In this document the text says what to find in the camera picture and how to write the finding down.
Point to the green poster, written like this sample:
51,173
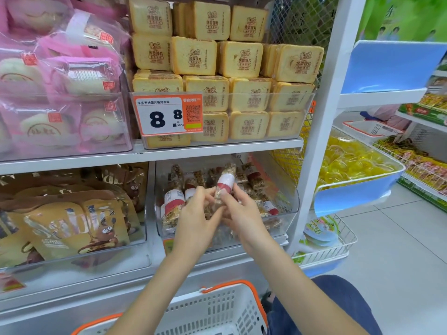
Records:
405,17

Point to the clear bin with nut bars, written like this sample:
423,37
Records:
279,191

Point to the person's leg in jeans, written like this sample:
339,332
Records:
331,307

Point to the person's right forearm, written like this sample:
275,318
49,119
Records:
303,293

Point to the red label nut bar packet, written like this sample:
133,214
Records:
225,179

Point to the person's right thumb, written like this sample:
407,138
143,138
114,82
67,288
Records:
227,213

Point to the person's left hand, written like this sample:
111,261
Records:
190,228

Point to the white metal shelf unit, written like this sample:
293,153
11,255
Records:
324,118

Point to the background shelf with snack packets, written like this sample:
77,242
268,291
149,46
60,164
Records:
426,149

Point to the pile of jelly cups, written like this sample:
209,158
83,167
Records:
319,232

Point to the person's right hand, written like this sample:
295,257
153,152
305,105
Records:
249,223

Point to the stack of yellow toast packets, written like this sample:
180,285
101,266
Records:
223,59

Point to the person's left forearm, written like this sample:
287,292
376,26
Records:
157,296

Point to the pile of yellow jelly packets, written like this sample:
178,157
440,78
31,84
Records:
349,160

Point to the pile of pink bun packets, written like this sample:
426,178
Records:
59,76

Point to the clear bin with brown bags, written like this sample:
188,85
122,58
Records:
104,254

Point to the empty blue shelf bin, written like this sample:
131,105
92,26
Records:
391,66

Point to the clear bin with toast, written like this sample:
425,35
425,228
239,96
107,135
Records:
251,115

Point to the clear bin with pink buns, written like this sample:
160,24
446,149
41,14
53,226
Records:
70,132

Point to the small orange shelf label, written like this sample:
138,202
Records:
10,283
168,245

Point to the pile of nut bar packets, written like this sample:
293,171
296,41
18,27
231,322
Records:
174,202

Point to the orange and white price tag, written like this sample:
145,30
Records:
164,116

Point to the person's left thumb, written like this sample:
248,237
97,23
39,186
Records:
214,215

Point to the white basket with red rim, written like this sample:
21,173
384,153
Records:
372,130

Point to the blue bin with yellow packets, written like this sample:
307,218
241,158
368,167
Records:
352,195

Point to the pile of brown snack bags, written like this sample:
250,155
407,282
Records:
70,219

